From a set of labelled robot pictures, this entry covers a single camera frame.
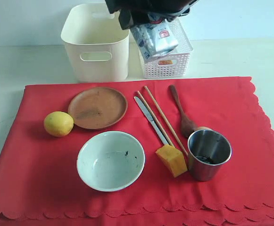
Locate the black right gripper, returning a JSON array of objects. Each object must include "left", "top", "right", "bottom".
[{"left": 105, "top": 0, "right": 197, "bottom": 30}]

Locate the yellow lemon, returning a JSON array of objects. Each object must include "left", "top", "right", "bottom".
[{"left": 43, "top": 111, "right": 74, "bottom": 137}]

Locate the wooden chopstick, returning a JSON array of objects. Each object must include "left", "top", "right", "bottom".
[
  {"left": 144, "top": 86, "right": 188, "bottom": 157},
  {"left": 137, "top": 91, "right": 174, "bottom": 146}
]

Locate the red scalloped table cloth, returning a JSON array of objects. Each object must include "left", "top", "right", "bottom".
[{"left": 0, "top": 77, "right": 274, "bottom": 226}]

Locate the blue white milk carton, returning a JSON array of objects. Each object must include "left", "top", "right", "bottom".
[{"left": 130, "top": 13, "right": 178, "bottom": 63}]

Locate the stainless steel cup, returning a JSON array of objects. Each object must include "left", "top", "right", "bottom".
[{"left": 187, "top": 129, "right": 232, "bottom": 181}]

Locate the left wooden chopstick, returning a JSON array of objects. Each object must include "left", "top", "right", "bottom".
[{"left": 137, "top": 91, "right": 174, "bottom": 146}]

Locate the brown egg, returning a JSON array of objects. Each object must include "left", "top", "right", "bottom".
[{"left": 196, "top": 126, "right": 211, "bottom": 130}]

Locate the right wooden chopstick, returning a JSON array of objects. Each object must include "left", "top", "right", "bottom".
[{"left": 144, "top": 86, "right": 188, "bottom": 157}]

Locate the silver table knife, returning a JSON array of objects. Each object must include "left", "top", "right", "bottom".
[{"left": 134, "top": 96, "right": 169, "bottom": 145}]

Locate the dark wooden spoon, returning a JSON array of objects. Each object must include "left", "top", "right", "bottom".
[{"left": 169, "top": 85, "right": 196, "bottom": 138}]

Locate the white perforated plastic basket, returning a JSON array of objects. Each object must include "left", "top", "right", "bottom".
[{"left": 139, "top": 19, "right": 193, "bottom": 79}]

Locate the brown wooden plate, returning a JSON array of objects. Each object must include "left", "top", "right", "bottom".
[{"left": 68, "top": 87, "right": 128, "bottom": 130}]

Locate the cream plastic storage bin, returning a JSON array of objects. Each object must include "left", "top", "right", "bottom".
[{"left": 61, "top": 3, "right": 130, "bottom": 82}]

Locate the orange fried chicken nugget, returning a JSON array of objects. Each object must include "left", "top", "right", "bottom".
[{"left": 158, "top": 60, "right": 174, "bottom": 65}]

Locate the white ceramic bowl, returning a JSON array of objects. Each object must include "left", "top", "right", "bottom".
[{"left": 76, "top": 131, "right": 146, "bottom": 192}]

